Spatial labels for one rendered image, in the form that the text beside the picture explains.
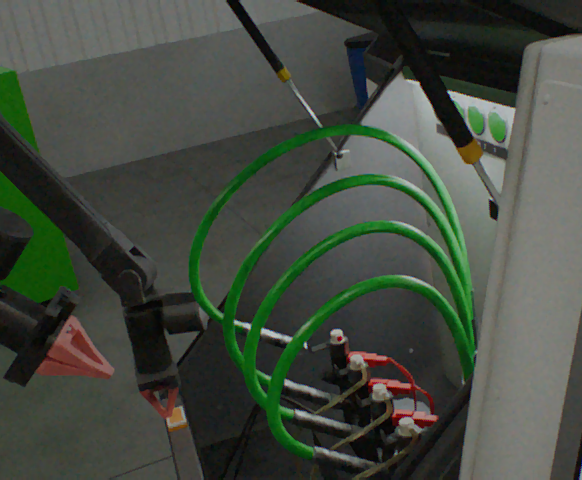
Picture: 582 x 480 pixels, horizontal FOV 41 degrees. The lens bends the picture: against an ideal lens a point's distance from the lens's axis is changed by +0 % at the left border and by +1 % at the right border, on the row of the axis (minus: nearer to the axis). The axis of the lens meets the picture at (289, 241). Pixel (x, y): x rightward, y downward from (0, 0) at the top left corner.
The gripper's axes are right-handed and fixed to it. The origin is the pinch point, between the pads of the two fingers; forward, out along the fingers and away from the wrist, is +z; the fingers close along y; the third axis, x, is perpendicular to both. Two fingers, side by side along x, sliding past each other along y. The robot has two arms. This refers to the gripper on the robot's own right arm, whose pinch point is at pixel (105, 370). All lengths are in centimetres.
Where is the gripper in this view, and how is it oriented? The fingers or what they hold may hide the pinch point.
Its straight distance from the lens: 91.3
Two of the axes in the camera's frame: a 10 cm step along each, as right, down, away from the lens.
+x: -0.1, -3.5, 9.4
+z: 8.3, 5.2, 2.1
